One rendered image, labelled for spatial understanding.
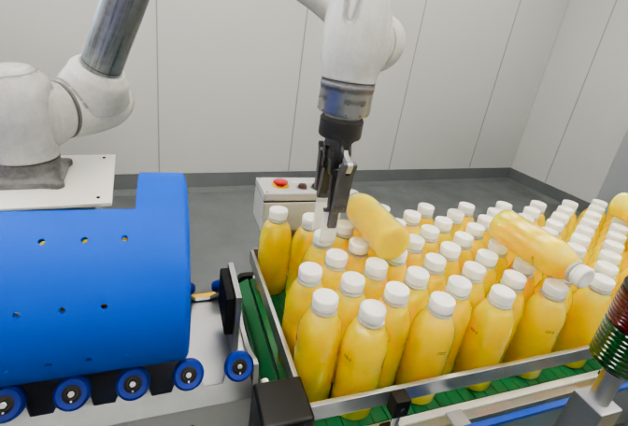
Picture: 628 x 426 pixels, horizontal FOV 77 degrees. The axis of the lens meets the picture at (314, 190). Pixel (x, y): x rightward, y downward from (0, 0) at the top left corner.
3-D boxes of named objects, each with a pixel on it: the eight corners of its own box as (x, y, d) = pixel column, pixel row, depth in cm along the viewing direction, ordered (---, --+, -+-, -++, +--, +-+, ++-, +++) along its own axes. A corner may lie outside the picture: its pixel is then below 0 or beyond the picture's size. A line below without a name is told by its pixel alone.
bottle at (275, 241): (257, 298, 86) (264, 223, 79) (252, 278, 93) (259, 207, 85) (288, 295, 89) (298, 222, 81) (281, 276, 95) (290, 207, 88)
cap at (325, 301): (335, 296, 61) (336, 287, 60) (339, 313, 58) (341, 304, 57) (310, 295, 61) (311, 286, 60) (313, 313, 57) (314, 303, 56)
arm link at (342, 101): (332, 82, 59) (326, 121, 62) (385, 88, 62) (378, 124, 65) (313, 74, 67) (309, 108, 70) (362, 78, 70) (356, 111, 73)
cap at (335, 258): (350, 262, 70) (352, 254, 70) (336, 270, 68) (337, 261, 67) (335, 253, 73) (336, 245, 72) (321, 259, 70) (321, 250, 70)
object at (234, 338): (216, 318, 75) (220, 262, 70) (229, 316, 76) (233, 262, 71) (222, 358, 67) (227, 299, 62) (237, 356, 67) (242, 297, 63)
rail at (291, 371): (249, 261, 90) (249, 249, 89) (252, 260, 90) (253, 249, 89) (300, 418, 56) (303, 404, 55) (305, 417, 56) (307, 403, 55)
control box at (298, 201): (252, 213, 101) (255, 176, 97) (324, 211, 108) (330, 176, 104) (260, 232, 93) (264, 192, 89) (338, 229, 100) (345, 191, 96)
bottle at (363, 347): (350, 378, 70) (370, 293, 63) (379, 409, 65) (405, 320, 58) (321, 397, 65) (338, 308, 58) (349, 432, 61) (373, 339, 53)
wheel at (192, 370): (172, 359, 59) (172, 361, 57) (203, 354, 61) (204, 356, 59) (172, 391, 58) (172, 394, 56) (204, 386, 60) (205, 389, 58)
